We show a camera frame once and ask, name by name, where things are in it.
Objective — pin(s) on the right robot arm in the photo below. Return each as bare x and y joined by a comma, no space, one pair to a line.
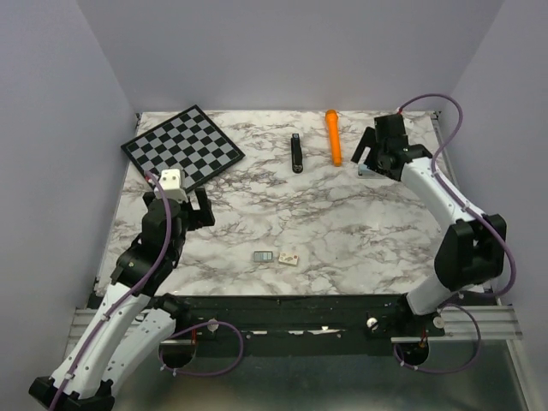
471,252

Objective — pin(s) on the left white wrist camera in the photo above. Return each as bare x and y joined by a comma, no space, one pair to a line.
172,183

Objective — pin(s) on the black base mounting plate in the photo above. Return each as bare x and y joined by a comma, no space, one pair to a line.
293,325

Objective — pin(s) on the black grey chessboard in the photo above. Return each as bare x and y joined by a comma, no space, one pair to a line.
189,141

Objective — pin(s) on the black stapler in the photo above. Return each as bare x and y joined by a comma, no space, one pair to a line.
296,154

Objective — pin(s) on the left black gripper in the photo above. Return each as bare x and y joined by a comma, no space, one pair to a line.
203,217

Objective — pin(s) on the white staples box sleeve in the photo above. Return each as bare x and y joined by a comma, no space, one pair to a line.
288,259

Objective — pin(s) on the light blue stapler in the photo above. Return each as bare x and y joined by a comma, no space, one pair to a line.
365,172

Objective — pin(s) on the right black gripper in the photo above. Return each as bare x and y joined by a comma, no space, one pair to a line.
368,139

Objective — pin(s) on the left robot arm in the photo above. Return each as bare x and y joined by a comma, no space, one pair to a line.
109,350

